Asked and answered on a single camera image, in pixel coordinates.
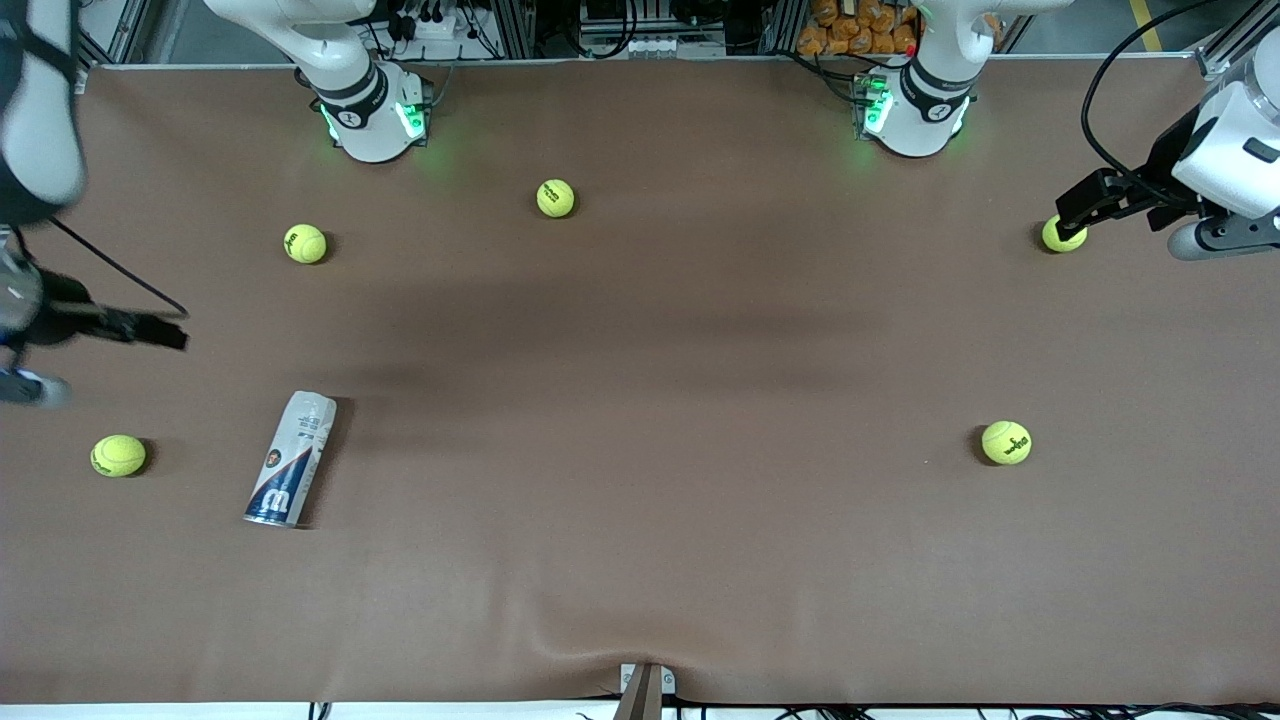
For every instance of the aluminium frame rail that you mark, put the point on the aluminium frame rail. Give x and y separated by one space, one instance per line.
110 35
1235 55

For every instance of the yellow tennis ball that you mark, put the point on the yellow tennis ball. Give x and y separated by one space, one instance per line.
118 455
305 243
1066 240
555 198
1006 442

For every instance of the white power strip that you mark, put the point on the white power strip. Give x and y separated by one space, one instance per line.
428 25

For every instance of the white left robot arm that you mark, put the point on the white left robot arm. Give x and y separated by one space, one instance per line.
925 110

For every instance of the brown table mat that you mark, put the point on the brown table mat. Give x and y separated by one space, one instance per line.
700 400

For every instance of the orange netted bag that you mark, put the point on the orange netted bag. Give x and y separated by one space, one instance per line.
860 30

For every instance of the white connector strip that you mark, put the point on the white connector strip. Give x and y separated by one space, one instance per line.
650 46

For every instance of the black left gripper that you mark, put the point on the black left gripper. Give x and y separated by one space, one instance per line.
1161 167

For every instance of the white blue tennis ball can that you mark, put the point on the white blue tennis ball can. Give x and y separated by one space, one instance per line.
290 460

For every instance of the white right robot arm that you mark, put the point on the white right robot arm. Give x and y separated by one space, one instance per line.
365 110

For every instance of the metal bracket with screws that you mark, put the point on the metal bracket with screws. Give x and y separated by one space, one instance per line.
647 688

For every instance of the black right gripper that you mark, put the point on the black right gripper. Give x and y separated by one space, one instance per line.
62 309

